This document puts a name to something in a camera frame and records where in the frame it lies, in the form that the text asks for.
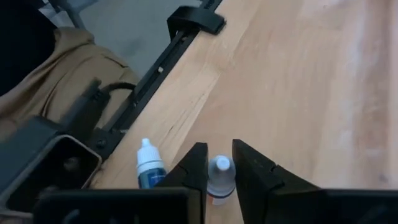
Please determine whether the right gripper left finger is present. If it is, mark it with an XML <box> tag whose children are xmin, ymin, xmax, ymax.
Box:
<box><xmin>32</xmin><ymin>142</ymin><xmax>208</xmax><ymax>224</ymax></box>

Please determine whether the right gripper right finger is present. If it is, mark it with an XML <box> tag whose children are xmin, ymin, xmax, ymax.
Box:
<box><xmin>233</xmin><ymin>139</ymin><xmax>398</xmax><ymax>224</ymax></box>

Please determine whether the sunset yellow dropper bottle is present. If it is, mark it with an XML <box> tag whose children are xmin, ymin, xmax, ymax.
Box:
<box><xmin>206</xmin><ymin>154</ymin><xmax>237</xmax><ymax>206</ymax></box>

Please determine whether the small dark blue dropper bottle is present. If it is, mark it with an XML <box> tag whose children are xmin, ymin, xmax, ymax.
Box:
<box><xmin>136</xmin><ymin>138</ymin><xmax>167</xmax><ymax>190</ymax></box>

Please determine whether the black box bin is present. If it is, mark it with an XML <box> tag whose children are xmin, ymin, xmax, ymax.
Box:
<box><xmin>0</xmin><ymin>114</ymin><xmax>103</xmax><ymax>215</ymax></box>

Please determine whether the tan jacket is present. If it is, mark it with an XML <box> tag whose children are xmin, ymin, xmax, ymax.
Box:
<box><xmin>0</xmin><ymin>26</ymin><xmax>141</xmax><ymax>141</ymax></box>

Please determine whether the black camera cable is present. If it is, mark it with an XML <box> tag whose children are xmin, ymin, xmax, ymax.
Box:
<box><xmin>101</xmin><ymin>81</ymin><xmax>138</xmax><ymax>95</ymax></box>

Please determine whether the black metal table frame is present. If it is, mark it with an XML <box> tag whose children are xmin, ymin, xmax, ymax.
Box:
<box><xmin>86</xmin><ymin>0</ymin><xmax>226</xmax><ymax>162</ymax></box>

